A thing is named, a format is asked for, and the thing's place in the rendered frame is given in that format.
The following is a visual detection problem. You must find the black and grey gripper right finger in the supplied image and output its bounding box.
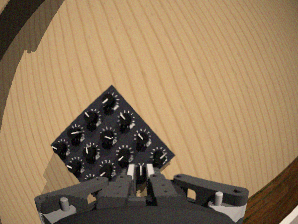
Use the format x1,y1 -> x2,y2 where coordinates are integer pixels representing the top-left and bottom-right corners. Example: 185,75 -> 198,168
145,164 -> 249,224

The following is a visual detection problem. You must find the black knob box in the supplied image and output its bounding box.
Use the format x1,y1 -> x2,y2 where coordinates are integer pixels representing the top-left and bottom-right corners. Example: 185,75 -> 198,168
51,85 -> 175,188

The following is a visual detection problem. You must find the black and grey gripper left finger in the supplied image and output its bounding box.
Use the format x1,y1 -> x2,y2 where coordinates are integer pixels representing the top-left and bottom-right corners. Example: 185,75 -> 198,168
34,164 -> 137,224

